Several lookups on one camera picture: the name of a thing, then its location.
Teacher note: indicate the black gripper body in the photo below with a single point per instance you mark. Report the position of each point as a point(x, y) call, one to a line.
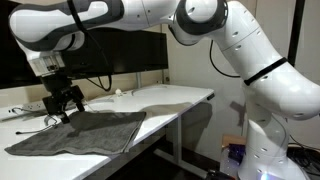
point(58, 88)

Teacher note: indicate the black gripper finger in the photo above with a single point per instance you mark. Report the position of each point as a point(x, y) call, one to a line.
point(80, 105)
point(65, 118)

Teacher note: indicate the grey towel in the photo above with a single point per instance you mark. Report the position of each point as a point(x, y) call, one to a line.
point(83, 133)

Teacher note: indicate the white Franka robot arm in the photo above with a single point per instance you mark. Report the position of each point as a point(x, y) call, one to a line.
point(260, 66)

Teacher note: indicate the white power strip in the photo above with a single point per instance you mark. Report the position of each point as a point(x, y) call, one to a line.
point(33, 106)

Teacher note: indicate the small white round ornament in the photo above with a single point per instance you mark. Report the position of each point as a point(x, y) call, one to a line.
point(118, 91)

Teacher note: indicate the silver monitor stand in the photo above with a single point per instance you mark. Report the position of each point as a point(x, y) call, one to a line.
point(138, 81)

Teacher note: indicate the black flat monitor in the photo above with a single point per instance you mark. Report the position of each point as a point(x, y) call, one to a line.
point(133, 50)

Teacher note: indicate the white table leg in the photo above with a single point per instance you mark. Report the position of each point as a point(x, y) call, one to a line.
point(178, 140)

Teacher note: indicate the cardboard box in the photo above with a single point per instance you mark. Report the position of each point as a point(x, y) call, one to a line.
point(233, 141)

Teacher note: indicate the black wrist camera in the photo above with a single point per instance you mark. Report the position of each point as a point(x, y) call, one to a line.
point(51, 106)

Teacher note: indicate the black vertical post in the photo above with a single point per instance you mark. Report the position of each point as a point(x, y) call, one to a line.
point(296, 30)

